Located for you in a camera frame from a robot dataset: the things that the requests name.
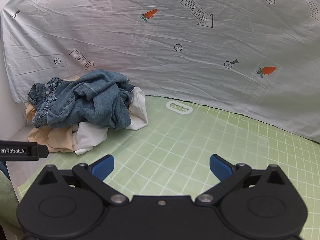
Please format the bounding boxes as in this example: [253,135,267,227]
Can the green curtain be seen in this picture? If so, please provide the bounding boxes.
[0,160,24,240]

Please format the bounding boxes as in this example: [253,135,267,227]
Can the green checked mat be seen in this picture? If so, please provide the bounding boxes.
[17,94,320,240]

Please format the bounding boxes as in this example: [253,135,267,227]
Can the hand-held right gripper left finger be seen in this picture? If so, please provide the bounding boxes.
[37,154,130,207]

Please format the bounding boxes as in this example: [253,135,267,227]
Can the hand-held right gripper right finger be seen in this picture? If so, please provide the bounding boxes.
[195,154,288,207]

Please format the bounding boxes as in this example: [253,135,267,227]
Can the carrot printed grey sheet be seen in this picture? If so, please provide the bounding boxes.
[0,0,320,143]

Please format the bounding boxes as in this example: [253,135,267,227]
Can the white garment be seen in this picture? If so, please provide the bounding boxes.
[72,86,148,155]

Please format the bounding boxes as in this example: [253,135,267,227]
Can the beige garment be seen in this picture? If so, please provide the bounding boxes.
[25,75,83,153]

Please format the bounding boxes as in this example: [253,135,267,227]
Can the blue denim jeans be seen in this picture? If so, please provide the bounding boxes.
[27,69,132,130]

